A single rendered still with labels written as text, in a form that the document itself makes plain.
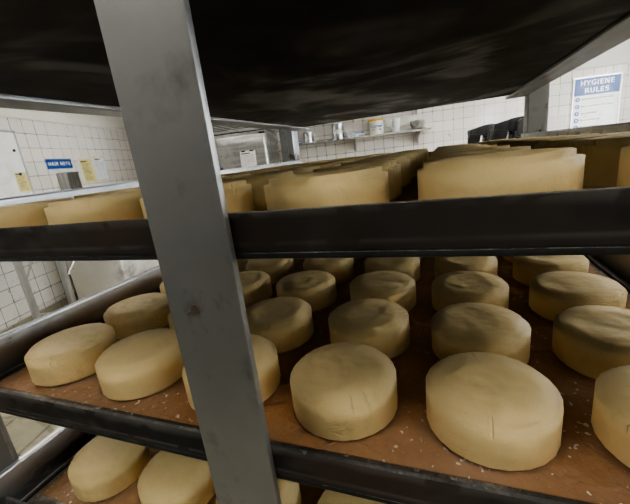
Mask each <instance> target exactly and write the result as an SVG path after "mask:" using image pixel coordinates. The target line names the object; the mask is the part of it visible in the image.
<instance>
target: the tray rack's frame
mask: <svg viewBox="0 0 630 504"><path fill-rule="evenodd" d="M93 1H94V5H95V9H96V13H97V17H98V21H99V25H100V29H101V33H102V37H103V41H104V45H105V49H106V53H107V57H108V61H109V65H110V69H111V73H112V77H113V81H114V85H115V89H116V93H117V97H118V101H119V105H120V109H121V114H122V118H123V122H124V126H125V130H126V134H127V138H128V142H129V146H130V150H131V154H132V158H133V162H134V166H135V170H136V174H137V178H138V182H139V186H140V190H141V194H142V198H143V202H144V206H145V210H146V214H147V218H148V222H149V227H150V231H151V235H152V239H153V243H154V247H155V251H156V255H157V259H158V263H159V267H160V271H161V275H162V279H163V283H164V287H165V291H166V295H167V299H168V303H169V307H170V311H171V315H172V319H173V323H174V327H175V331H176V335H177V340H178V344H179V348H180V352H181V356H182V360H183V364H184V368H185V372H186V376H187V380H188V384H189V388H190V392H191V396H192V400H193V404H194V408H195V412H196V416H197V420H198V424H199V428H200V432H201V436H202V440H203V444H204V448H205V453H206V457H207V461H208V465H209V469H210V473H211V477H212V481H213V485H214V489H215V493H216V497H217V501H218V504H282V503H281V498H280V492H279V487H278V482H277V476H276V471H275V465H274V460H273V454H272V449H271V444H270V438H269V433H268V427H267V422H266V416H265V411H264V406H263V400H262V395H261V389H260V384H259V378H258V373H257V368H256V362H255V357H254V351H253V346H252V341H251V335H250V330H249V324H248V319H247V313H246V308H245V303H244V297H243V292H242V286H241V281H240V275H239V270H238V265H237V259H236V254H235V248H234V243H233V237H232V232H231V227H230V221H229V216H228V210H227V205H226V199H225V194H224V189H223V183H222V178H221V172H220V167H219V161H218V156H217V151H216V145H215V140H214V134H213V129H212V123H211V118H210V113H209V107H208V102H207V96H206V91H205V85H204V80H203V75H202V69H201V64H200V58H199V53H198V48H197V42H196V37H195V31H194V26H193V20H192V15H191V10H190V4H189V0H93ZM17 459H19V457H18V455H17V452H16V450H15V448H14V445H13V443H12V441H11V438H10V436H9V434H8V431H7V429H6V427H5V424H4V422H3V419H2V417H1V415H0V472H1V471H3V470H4V469H5V468H7V467H8V466H9V465H11V464H12V463H13V462H15V461H16V460H17Z"/></svg>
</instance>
